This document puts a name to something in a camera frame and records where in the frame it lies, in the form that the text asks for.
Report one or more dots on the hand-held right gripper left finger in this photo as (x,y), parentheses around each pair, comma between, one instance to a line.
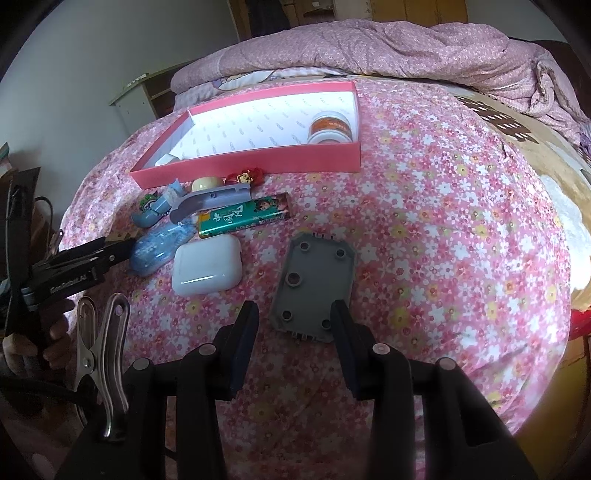
(244,341)

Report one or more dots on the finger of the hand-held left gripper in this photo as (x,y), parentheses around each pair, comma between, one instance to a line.
(115,247)

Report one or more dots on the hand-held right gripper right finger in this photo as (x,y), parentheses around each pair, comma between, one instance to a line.
(347,346)

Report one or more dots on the blue correction tape dispenser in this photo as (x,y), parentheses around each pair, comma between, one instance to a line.
(157,251)

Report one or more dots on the blue curved plastic toy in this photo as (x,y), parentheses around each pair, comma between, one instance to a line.
(159,213)

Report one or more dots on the small green toy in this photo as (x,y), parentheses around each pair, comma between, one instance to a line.
(148,201)

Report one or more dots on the grey plastic plate with holes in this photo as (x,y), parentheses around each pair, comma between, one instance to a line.
(314,281)

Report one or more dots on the white earbud case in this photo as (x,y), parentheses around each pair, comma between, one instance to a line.
(207,265)

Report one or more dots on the green printed pack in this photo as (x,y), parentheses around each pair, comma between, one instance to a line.
(240,217)

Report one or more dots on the pink cardboard box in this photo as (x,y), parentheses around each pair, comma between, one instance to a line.
(258,122)

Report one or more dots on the person's left hand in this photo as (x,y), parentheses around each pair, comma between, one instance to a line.
(57,334)

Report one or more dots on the metal spring clip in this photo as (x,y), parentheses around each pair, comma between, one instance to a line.
(104,364)

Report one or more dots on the white eraser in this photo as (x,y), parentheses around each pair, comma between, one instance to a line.
(169,159)

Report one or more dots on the round wooden chess piece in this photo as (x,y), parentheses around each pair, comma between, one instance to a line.
(207,184)

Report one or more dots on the dark wooden furniture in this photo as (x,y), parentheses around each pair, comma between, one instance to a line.
(18,177)

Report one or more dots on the small red and gold toy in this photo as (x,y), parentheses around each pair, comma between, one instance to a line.
(242,177)

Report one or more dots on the bedside cabinet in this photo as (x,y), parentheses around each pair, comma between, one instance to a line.
(138,99)

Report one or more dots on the white jar with orange label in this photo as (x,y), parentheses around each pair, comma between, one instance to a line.
(330,127)

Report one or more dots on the cartoon print pillow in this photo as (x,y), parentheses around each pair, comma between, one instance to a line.
(258,79)

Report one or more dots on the red item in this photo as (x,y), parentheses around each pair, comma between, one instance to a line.
(581,337)

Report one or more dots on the dark hanging clothing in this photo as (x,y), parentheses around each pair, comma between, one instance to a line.
(277,14)

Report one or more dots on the pink floral quilt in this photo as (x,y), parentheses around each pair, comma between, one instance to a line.
(392,50)

